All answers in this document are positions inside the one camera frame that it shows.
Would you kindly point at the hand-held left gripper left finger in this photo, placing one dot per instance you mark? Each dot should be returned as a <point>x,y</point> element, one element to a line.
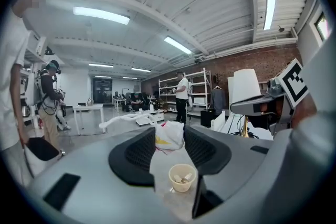
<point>92,178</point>

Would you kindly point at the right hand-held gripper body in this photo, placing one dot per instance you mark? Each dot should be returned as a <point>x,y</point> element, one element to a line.
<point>294,84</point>

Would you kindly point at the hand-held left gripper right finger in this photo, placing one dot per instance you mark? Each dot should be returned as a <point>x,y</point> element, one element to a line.
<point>236,160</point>

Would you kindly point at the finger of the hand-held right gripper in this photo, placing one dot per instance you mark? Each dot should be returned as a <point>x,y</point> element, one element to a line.
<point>246,107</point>

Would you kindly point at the cream round waste bin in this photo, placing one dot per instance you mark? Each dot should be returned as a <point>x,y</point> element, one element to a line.
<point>182,187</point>

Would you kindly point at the white paper cup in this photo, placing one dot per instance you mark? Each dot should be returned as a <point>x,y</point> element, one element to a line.
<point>178,179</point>

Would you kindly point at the white plastic bag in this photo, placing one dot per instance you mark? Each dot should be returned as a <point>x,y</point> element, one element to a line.
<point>169,136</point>

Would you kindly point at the person's right forearm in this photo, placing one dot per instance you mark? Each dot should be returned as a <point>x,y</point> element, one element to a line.
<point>304,110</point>

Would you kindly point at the person's right hand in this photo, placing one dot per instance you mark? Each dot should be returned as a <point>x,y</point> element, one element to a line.
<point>271,107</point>

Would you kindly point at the white refrigerator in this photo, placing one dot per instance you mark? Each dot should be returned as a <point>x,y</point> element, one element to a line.
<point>230,94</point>

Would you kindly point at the white shade table lamp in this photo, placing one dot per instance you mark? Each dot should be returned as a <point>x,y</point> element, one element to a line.
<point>246,86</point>

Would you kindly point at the person's white shirt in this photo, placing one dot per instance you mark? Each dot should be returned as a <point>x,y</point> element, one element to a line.
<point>320,73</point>

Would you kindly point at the grey coat on hanger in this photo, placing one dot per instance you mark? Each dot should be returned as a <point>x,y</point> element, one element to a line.
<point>218,101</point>

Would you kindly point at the black storage crate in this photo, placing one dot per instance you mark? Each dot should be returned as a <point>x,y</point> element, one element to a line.
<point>208,118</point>

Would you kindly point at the white microwave oven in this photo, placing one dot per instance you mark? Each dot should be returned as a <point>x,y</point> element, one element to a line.
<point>199,100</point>

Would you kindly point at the white metal shelving rack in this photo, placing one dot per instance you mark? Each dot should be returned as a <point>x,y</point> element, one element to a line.
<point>34,55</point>
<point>199,86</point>

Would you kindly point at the black grey office chair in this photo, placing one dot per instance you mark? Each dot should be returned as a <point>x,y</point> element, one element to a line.
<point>42,149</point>

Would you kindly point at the white square table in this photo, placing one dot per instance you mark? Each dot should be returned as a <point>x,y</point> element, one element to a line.
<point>88,107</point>

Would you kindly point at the red fire extinguisher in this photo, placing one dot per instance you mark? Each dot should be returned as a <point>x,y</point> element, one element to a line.
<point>40,123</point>

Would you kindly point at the small steel kettle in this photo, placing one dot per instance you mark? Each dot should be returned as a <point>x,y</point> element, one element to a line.
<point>90,101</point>

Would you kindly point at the ceiling strip light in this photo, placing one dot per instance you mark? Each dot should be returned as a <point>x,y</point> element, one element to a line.
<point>101,15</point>
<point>130,78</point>
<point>140,69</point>
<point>270,9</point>
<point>102,76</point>
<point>100,65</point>
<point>178,45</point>

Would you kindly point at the white low wheeled cabinet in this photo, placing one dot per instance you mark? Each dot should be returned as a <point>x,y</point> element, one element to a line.
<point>155,115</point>

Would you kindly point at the steel electric kettle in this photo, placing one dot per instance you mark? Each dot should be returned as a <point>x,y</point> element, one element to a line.
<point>25,110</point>

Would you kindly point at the round ceiling smoke detector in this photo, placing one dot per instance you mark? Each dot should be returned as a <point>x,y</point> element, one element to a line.
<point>187,10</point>

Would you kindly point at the large wall window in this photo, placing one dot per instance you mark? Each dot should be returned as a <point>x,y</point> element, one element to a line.
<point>321,26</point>

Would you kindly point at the black security camera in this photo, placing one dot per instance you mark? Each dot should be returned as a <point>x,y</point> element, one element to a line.
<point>197,61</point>

